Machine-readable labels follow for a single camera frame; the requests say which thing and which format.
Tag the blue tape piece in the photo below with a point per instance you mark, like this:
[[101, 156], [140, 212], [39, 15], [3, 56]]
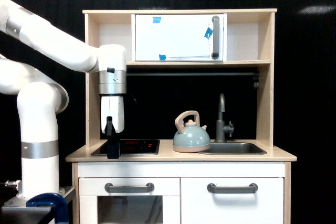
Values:
[[156, 20], [162, 57], [208, 33]]

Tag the grey-blue toy teapot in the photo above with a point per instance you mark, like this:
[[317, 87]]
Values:
[[190, 136]]

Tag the blue c-clamp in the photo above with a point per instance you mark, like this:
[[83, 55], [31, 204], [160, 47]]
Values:
[[54, 200]]

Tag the blue tape bottom piece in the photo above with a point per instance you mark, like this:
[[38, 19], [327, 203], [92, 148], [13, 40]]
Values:
[[162, 57]]

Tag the black toy stove top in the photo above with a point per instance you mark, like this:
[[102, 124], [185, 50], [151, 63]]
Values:
[[139, 147]]

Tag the grey microwave handle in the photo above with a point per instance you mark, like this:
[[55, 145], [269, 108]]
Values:
[[216, 22]]

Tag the white toy microwave door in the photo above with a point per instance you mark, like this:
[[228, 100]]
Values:
[[179, 37]]

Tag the grey toy sink basin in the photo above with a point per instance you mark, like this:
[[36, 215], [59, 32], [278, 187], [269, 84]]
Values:
[[234, 148]]

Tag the blue tape right piece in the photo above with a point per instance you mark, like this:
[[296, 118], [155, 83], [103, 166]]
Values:
[[208, 33]]

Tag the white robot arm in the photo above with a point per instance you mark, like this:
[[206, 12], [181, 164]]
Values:
[[40, 98]]

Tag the white oven door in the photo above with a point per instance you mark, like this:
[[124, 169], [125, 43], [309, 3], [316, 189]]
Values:
[[159, 206]]

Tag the grey toy faucet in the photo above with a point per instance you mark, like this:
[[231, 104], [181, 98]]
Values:
[[221, 128]]

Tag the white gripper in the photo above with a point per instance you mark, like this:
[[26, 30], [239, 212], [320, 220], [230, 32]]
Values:
[[112, 122]]

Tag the blue tape top piece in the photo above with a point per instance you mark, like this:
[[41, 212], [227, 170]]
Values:
[[156, 20]]

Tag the grey oven door handle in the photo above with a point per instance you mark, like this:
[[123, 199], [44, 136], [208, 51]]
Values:
[[110, 188]]

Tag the white cabinet door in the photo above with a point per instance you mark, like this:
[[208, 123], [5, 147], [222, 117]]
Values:
[[200, 206]]

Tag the grey cabinet door handle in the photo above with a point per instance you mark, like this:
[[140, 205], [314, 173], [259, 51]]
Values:
[[251, 189]]

